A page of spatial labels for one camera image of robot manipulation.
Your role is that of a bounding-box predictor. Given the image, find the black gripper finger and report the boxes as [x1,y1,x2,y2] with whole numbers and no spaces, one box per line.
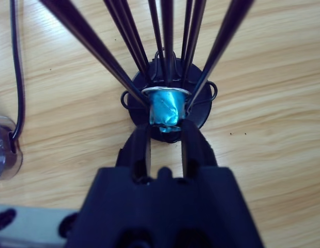
[178,119,218,179]
[117,125,153,182]

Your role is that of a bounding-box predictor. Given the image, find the blue coffee capsule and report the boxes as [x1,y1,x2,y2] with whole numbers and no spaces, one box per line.
[142,86,191,134]

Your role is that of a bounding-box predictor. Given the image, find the black capsule holder with rods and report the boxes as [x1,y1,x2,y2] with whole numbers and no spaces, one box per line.
[38,0,256,144]

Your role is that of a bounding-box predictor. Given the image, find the clear water tank black lid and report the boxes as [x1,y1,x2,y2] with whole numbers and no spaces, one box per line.
[0,115,24,185]

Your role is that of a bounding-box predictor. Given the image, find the black machine power cable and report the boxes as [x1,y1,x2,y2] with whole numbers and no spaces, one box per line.
[9,0,26,142]

